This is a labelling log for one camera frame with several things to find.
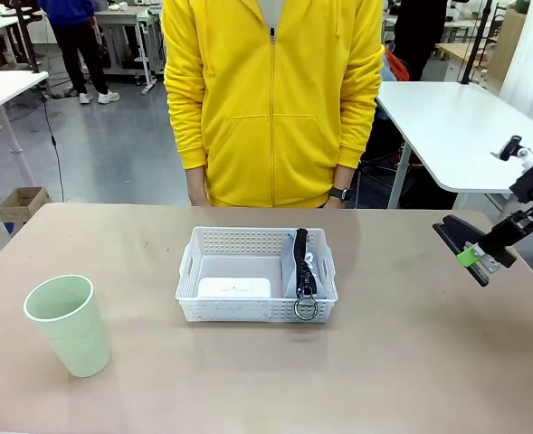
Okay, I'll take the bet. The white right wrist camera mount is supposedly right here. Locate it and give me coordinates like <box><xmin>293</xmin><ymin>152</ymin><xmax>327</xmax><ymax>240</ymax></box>
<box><xmin>490</xmin><ymin>134</ymin><xmax>533</xmax><ymax>171</ymax></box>

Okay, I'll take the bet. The cardboard box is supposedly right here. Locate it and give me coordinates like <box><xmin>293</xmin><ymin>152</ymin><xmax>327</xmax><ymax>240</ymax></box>
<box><xmin>0</xmin><ymin>185</ymin><xmax>53</xmax><ymax>223</ymax></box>

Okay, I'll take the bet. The person in black clothes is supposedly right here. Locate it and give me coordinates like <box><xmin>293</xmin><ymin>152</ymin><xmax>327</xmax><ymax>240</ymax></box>
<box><xmin>392</xmin><ymin>0</ymin><xmax>449</xmax><ymax>83</ymax></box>

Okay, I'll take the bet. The person's left forearm yellow sleeve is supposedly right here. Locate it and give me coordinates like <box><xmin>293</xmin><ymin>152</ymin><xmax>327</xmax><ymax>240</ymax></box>
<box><xmin>335</xmin><ymin>88</ymin><xmax>378</xmax><ymax>169</ymax></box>

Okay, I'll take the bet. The person's right hand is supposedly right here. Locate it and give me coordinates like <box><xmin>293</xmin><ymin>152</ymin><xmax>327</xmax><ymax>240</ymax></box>
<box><xmin>185</xmin><ymin>166</ymin><xmax>211</xmax><ymax>207</ymax></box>

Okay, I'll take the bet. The pale green plastic cup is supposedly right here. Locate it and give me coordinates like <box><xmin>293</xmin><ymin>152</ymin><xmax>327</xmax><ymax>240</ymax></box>
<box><xmin>23</xmin><ymin>273</ymin><xmax>113</xmax><ymax>379</ymax></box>

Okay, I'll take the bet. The large white table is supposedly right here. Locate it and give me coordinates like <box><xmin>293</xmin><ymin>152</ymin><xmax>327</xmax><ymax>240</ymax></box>
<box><xmin>376</xmin><ymin>80</ymin><xmax>533</xmax><ymax>210</ymax></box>

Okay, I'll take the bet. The black stapler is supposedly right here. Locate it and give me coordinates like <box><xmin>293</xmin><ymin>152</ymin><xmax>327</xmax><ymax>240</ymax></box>
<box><xmin>432</xmin><ymin>214</ymin><xmax>502</xmax><ymax>288</ymax></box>

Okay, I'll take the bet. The person's right forearm yellow sleeve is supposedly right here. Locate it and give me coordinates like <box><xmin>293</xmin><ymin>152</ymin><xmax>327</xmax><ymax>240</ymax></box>
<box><xmin>169</xmin><ymin>88</ymin><xmax>209</xmax><ymax>171</ymax></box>

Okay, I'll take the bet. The person in blue top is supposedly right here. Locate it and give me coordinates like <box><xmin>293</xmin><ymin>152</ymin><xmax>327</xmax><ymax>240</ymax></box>
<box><xmin>37</xmin><ymin>0</ymin><xmax>121</xmax><ymax>106</ymax></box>

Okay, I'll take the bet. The thin black floor cable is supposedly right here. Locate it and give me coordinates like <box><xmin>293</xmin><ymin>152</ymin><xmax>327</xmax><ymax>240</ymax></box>
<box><xmin>42</xmin><ymin>92</ymin><xmax>67</xmax><ymax>203</ymax></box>

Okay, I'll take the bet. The white perforated plastic basket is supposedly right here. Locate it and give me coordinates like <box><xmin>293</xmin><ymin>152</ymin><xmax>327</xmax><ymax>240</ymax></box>
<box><xmin>175</xmin><ymin>225</ymin><xmax>339</xmax><ymax>324</ymax></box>

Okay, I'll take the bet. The grey zipper pouch with print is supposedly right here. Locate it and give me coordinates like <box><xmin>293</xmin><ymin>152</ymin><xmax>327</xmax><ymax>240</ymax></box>
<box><xmin>281</xmin><ymin>227</ymin><xmax>327</xmax><ymax>322</ymax></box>

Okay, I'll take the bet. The white table with round leg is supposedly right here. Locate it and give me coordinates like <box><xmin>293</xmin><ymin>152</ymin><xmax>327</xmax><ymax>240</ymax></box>
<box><xmin>0</xmin><ymin>70</ymin><xmax>50</xmax><ymax>187</ymax></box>

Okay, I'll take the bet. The grey background desk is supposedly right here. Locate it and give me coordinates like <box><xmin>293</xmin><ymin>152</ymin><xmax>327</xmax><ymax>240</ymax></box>
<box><xmin>92</xmin><ymin>3</ymin><xmax>165</xmax><ymax>95</ymax></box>

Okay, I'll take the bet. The black stand pole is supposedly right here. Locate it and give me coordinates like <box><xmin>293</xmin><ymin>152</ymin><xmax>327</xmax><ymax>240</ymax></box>
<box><xmin>459</xmin><ymin>0</ymin><xmax>494</xmax><ymax>86</ymax></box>

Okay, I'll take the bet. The orange fabric item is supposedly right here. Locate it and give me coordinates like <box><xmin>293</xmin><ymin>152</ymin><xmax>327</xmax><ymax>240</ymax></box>
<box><xmin>383</xmin><ymin>48</ymin><xmax>411</xmax><ymax>83</ymax></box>

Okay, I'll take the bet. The person in yellow hoodie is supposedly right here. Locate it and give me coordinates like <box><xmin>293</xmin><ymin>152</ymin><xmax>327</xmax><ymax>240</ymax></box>
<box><xmin>161</xmin><ymin>0</ymin><xmax>385</xmax><ymax>209</ymax></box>

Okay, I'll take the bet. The white box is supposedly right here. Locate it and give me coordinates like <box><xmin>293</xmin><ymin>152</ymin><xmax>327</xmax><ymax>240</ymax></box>
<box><xmin>196</xmin><ymin>276</ymin><xmax>273</xmax><ymax>300</ymax></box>

